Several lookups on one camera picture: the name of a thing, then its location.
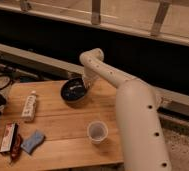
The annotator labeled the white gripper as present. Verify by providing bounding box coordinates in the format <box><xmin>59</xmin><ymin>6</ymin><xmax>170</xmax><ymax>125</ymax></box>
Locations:
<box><xmin>82</xmin><ymin>68</ymin><xmax>98</xmax><ymax>89</ymax></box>

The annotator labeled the black ceramic bowl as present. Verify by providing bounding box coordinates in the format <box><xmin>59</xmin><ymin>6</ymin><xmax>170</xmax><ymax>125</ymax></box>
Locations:
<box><xmin>60</xmin><ymin>77</ymin><xmax>88</xmax><ymax>103</ymax></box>

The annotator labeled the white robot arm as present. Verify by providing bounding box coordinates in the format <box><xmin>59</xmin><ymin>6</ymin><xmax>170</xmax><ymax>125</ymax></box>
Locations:
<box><xmin>79</xmin><ymin>48</ymin><xmax>172</xmax><ymax>171</ymax></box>

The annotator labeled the translucent plastic cup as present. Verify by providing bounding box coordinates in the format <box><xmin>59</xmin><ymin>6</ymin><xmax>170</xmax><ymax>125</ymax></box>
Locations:
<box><xmin>87</xmin><ymin>121</ymin><xmax>108</xmax><ymax>145</ymax></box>

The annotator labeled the white tube bottle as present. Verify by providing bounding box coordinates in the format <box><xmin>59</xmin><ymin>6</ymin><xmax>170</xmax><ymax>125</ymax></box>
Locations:
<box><xmin>21</xmin><ymin>91</ymin><xmax>37</xmax><ymax>122</ymax></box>

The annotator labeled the blue sponge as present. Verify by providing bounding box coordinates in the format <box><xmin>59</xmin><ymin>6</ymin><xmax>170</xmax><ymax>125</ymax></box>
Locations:
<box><xmin>21</xmin><ymin>130</ymin><xmax>45</xmax><ymax>155</ymax></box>

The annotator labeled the red and white box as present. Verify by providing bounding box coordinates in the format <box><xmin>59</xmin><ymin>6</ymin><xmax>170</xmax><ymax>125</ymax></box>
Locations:
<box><xmin>0</xmin><ymin>123</ymin><xmax>18</xmax><ymax>154</ymax></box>

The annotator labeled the dark red wrapped snack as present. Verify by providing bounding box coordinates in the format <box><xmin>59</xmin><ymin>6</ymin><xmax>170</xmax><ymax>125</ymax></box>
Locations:
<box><xmin>8</xmin><ymin>133</ymin><xmax>23</xmax><ymax>164</ymax></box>

